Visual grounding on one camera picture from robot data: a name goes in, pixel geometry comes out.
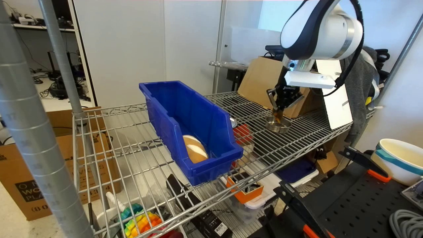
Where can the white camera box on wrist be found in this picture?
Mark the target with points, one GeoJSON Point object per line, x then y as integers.
{"type": "Point", "coordinates": [310, 80]}

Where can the brown cardboard box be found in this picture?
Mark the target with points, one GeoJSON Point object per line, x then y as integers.
{"type": "Point", "coordinates": [263, 75]}

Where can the rainbow coloured toy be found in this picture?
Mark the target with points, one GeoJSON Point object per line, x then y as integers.
{"type": "Point", "coordinates": [137, 222]}

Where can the blue plastic storage bin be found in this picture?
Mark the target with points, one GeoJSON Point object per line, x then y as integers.
{"type": "Point", "coordinates": [176, 111]}

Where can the large cardboard box on floor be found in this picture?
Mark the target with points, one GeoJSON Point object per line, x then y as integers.
{"type": "Point", "coordinates": [19, 183]}

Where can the tan round object in bin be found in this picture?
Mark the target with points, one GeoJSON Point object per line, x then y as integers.
{"type": "Point", "coordinates": [196, 151]}

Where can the red object under shelf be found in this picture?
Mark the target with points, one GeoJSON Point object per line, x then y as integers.
{"type": "Point", "coordinates": [242, 134]}

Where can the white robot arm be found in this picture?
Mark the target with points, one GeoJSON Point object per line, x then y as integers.
{"type": "Point", "coordinates": [318, 30]}

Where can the grey metal shelf pole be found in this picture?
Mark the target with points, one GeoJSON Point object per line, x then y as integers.
{"type": "Point", "coordinates": [28, 124]}

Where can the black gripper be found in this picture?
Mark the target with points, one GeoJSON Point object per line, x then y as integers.
{"type": "Point", "coordinates": [283, 96]}

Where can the black orange clamp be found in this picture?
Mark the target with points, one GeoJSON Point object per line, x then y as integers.
{"type": "Point", "coordinates": [365, 161]}
{"type": "Point", "coordinates": [312, 228]}

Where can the wire metal shelf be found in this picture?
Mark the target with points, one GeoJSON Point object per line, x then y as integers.
{"type": "Point", "coordinates": [139, 187]}

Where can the white teal bowl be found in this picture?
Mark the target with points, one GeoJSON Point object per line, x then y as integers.
{"type": "Point", "coordinates": [402, 161]}

